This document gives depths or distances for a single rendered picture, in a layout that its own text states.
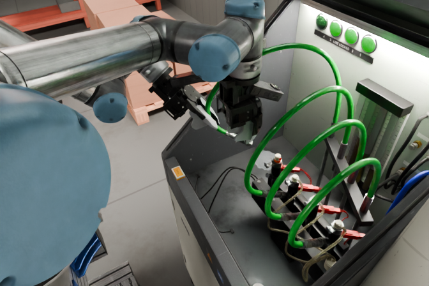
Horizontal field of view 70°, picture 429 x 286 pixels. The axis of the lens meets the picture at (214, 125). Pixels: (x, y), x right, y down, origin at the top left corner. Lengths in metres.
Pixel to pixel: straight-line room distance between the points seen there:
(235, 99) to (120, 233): 1.62
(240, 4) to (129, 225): 1.80
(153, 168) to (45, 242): 2.23
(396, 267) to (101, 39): 0.66
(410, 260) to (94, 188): 0.60
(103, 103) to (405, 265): 0.69
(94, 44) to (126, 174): 2.05
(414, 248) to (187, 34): 0.56
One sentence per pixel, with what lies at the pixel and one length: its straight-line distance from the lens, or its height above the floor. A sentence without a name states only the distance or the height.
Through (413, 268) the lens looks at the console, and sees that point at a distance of 0.72.
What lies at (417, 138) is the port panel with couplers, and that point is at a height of 1.21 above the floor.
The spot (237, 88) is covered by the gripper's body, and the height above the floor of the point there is 1.39.
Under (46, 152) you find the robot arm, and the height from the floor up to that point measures 1.63.
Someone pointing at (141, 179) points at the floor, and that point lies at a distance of 2.39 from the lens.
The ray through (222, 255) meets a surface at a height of 0.95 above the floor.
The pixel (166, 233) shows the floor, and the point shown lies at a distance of 2.08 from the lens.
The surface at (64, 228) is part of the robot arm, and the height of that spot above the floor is 1.58.
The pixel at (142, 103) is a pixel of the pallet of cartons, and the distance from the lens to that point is 2.80.
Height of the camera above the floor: 1.76
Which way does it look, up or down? 40 degrees down
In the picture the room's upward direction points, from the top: 3 degrees counter-clockwise
